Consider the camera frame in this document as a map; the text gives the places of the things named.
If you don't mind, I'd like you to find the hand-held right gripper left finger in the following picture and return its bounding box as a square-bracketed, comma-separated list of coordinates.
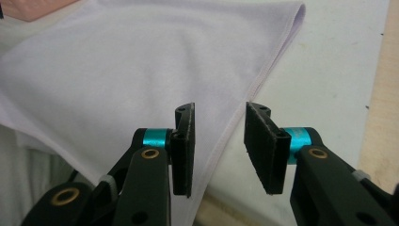
[134, 102, 196, 200]

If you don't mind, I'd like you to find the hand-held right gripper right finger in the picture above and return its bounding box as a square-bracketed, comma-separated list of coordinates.
[244, 101, 324, 196]

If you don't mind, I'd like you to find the lilac printed garment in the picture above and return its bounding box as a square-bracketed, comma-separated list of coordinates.
[0, 0, 307, 226]

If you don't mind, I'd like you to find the pink plastic basket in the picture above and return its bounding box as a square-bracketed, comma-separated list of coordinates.
[0, 0, 79, 23]

